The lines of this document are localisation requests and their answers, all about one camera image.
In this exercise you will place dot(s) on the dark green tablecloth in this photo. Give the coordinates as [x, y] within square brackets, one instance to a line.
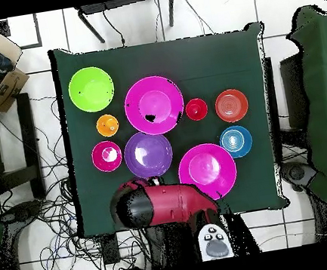
[139, 59]

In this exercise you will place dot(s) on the large pink bowl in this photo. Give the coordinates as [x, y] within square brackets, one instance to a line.
[206, 164]
[157, 96]

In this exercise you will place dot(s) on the purple bowl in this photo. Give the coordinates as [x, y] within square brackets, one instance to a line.
[148, 154]

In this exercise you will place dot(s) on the black stool frame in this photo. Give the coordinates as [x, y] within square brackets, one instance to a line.
[28, 132]

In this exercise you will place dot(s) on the small magenta bowl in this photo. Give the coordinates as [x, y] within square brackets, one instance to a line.
[106, 156]

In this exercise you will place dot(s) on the dark grey chair base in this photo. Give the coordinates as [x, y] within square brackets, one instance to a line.
[298, 172]
[22, 210]

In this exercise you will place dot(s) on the light green bowl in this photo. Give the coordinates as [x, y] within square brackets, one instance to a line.
[91, 89]

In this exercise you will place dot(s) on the orange-red bowl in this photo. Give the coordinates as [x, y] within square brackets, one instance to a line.
[231, 106]

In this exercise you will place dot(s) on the black metal chair frame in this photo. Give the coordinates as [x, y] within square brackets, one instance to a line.
[118, 3]

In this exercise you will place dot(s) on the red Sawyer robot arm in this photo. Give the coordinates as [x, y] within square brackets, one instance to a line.
[174, 203]

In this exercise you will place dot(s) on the red cup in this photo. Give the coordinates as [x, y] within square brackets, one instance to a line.
[196, 109]

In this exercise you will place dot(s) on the black power box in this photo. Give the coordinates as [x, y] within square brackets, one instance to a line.
[109, 249]

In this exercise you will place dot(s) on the blue bowl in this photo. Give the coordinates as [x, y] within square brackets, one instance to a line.
[236, 142]

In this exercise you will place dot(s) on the black floor frame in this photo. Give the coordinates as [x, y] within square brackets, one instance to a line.
[2, 28]

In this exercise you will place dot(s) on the orange cup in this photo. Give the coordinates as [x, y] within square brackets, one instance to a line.
[107, 125]

